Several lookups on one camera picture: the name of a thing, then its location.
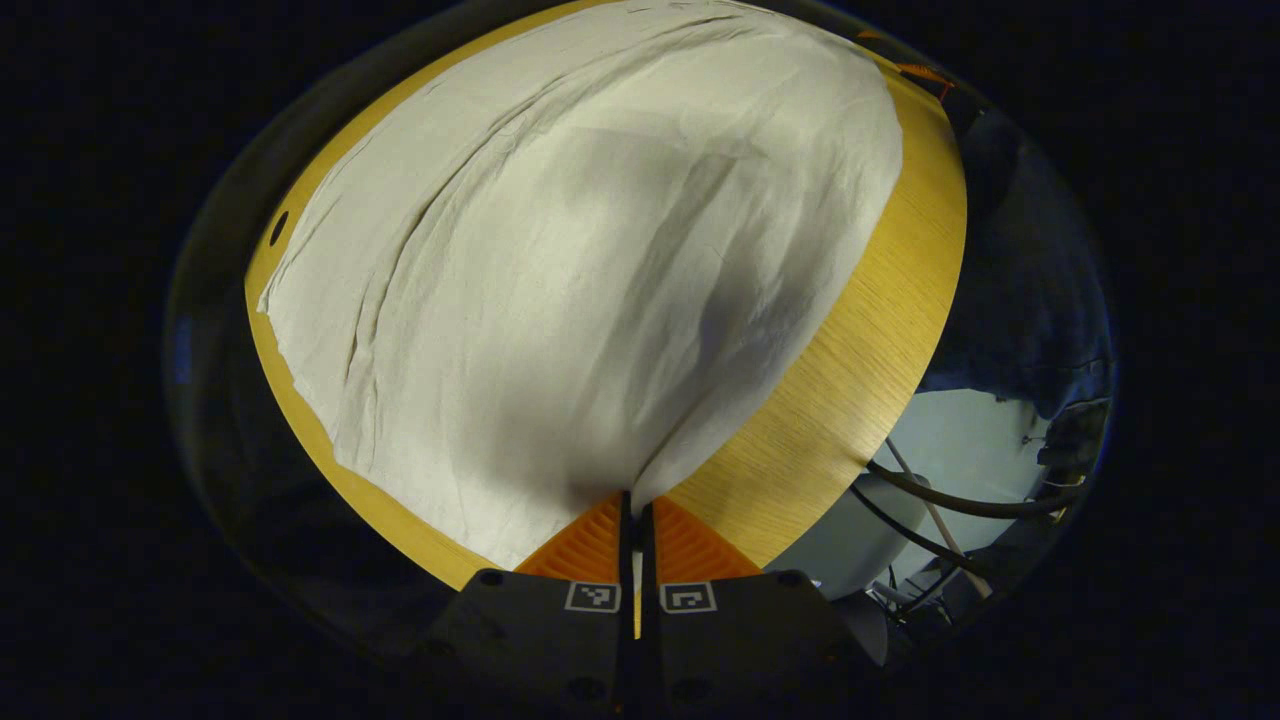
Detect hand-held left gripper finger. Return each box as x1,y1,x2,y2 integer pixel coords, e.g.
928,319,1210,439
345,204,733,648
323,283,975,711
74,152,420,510
640,497,889,716
415,490,638,716

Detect white jeans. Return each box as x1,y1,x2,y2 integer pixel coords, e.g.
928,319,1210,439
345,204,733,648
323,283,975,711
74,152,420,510
258,0,904,571

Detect dark blue cloth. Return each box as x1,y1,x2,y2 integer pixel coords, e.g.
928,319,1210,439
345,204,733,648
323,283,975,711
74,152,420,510
920,105,1116,421

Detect thin grey rod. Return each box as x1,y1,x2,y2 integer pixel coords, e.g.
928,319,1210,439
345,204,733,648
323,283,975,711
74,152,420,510
885,438,993,599

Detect thin black cable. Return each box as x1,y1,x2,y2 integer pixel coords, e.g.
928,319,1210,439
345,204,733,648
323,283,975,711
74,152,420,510
850,485,991,581

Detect thick black cable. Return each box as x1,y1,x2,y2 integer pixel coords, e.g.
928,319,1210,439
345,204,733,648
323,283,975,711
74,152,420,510
865,458,1091,521

